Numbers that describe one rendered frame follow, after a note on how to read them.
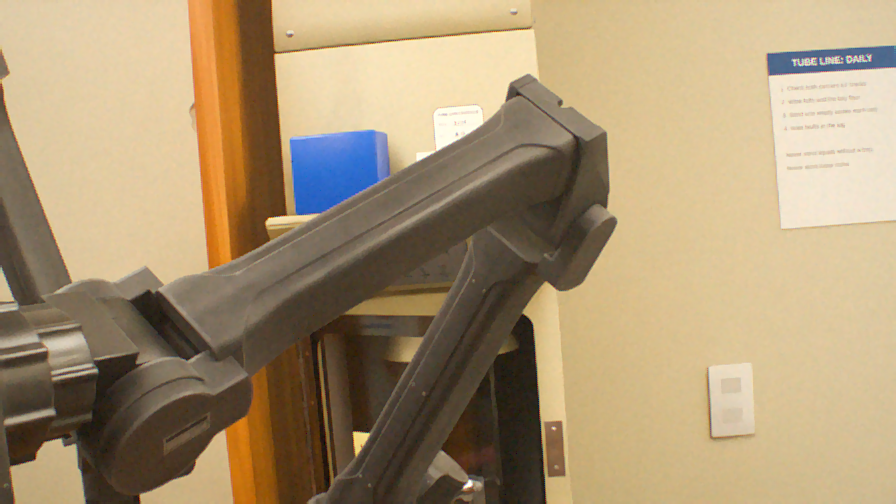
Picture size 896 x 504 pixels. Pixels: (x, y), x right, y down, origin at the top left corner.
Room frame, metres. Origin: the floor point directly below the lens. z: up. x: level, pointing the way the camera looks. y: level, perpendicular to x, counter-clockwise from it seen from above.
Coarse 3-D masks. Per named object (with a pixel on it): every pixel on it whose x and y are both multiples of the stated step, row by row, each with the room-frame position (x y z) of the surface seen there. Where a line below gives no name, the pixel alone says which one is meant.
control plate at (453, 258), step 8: (464, 240) 1.40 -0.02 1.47; (456, 248) 1.41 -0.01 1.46; (464, 248) 1.41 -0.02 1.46; (440, 256) 1.42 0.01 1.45; (448, 256) 1.42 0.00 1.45; (456, 256) 1.42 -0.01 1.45; (464, 256) 1.42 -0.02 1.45; (432, 264) 1.43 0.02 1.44; (440, 264) 1.43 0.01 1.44; (448, 264) 1.43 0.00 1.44; (456, 264) 1.43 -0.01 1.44; (416, 272) 1.44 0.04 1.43; (432, 272) 1.44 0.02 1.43; (440, 272) 1.44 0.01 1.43; (448, 272) 1.44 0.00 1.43; (456, 272) 1.44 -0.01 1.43; (400, 280) 1.45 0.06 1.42; (408, 280) 1.45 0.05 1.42; (416, 280) 1.45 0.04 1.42; (424, 280) 1.45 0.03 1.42; (432, 280) 1.45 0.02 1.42; (440, 280) 1.45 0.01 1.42; (448, 280) 1.45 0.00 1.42
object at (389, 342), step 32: (352, 320) 1.42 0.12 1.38; (384, 320) 1.38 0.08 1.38; (416, 320) 1.34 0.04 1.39; (320, 352) 1.46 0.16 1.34; (352, 352) 1.42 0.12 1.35; (384, 352) 1.38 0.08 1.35; (320, 384) 1.47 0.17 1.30; (352, 384) 1.43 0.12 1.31; (384, 384) 1.39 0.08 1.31; (480, 384) 1.28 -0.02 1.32; (320, 416) 1.47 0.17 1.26; (352, 416) 1.43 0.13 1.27; (480, 416) 1.29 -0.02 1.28; (352, 448) 1.43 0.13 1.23; (448, 448) 1.32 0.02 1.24; (480, 448) 1.29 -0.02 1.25; (480, 480) 1.29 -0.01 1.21
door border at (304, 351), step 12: (300, 348) 1.49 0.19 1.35; (312, 360) 1.47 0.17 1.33; (312, 372) 1.47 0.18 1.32; (300, 384) 1.49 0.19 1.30; (312, 384) 1.48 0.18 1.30; (312, 396) 1.48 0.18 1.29; (312, 408) 1.48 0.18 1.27; (312, 420) 1.48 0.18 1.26; (312, 432) 1.48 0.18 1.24; (312, 444) 1.48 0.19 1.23; (312, 456) 1.49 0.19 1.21; (312, 468) 1.49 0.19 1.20; (312, 480) 1.48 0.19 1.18; (324, 480) 1.47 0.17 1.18; (324, 492) 1.47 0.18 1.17
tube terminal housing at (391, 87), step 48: (336, 48) 1.49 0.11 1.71; (384, 48) 1.49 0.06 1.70; (432, 48) 1.48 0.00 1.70; (480, 48) 1.48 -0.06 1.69; (528, 48) 1.47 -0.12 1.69; (288, 96) 1.50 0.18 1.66; (336, 96) 1.49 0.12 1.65; (384, 96) 1.49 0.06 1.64; (432, 96) 1.48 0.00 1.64; (480, 96) 1.48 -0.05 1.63; (288, 144) 1.50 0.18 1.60; (432, 144) 1.48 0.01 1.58; (288, 192) 1.50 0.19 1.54; (432, 288) 1.48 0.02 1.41
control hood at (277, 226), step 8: (288, 216) 1.41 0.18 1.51; (296, 216) 1.39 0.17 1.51; (304, 216) 1.38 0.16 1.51; (312, 216) 1.38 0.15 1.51; (272, 224) 1.39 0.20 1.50; (280, 224) 1.39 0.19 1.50; (288, 224) 1.39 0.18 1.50; (296, 224) 1.38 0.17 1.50; (272, 232) 1.39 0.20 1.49; (280, 232) 1.39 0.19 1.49; (392, 288) 1.46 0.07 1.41; (400, 288) 1.46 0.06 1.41; (408, 288) 1.46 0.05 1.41; (416, 288) 1.46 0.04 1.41
